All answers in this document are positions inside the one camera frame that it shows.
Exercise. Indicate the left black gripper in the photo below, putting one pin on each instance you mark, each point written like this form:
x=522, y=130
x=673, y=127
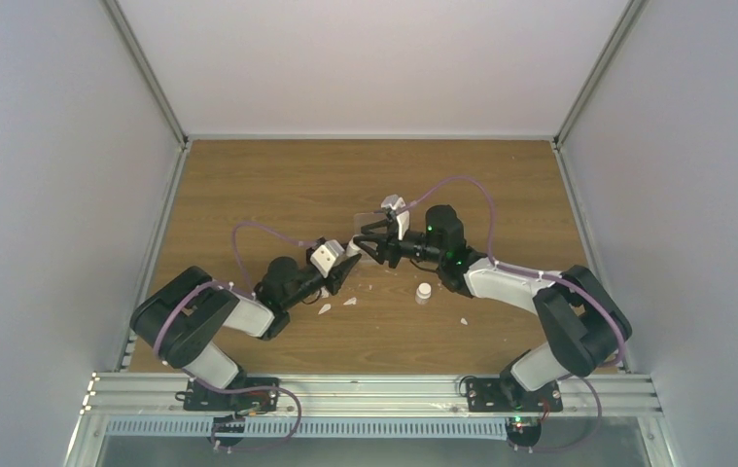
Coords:
x=329, y=276

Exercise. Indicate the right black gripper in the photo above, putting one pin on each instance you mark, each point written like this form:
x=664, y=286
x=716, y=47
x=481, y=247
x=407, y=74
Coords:
x=390, y=240

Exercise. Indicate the clear plastic pill organizer box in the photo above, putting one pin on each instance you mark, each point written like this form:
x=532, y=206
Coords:
x=368, y=220

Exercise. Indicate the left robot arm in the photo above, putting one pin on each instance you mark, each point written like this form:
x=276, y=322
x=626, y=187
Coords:
x=180, y=321

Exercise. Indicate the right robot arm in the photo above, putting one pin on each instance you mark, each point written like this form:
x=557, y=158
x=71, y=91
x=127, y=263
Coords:
x=583, y=326

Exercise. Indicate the white pill fragments pile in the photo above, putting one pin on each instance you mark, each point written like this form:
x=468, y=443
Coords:
x=328, y=302

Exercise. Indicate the capped white pill bottle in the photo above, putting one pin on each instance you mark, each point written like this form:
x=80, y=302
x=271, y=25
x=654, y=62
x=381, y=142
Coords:
x=423, y=293

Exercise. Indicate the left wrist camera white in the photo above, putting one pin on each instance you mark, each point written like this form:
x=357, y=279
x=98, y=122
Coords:
x=325, y=255

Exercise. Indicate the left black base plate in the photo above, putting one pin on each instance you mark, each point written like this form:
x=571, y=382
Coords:
x=261, y=397

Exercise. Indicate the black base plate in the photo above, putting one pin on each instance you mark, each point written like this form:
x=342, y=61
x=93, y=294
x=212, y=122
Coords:
x=504, y=395
x=261, y=397

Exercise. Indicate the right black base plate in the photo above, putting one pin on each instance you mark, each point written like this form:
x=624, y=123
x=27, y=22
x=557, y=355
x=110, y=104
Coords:
x=504, y=395

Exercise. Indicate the aluminium front rail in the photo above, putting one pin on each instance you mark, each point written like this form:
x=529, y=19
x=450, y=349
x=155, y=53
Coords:
x=377, y=395

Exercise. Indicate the white slotted cable duct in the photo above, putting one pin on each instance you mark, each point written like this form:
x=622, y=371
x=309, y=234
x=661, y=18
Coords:
x=311, y=427

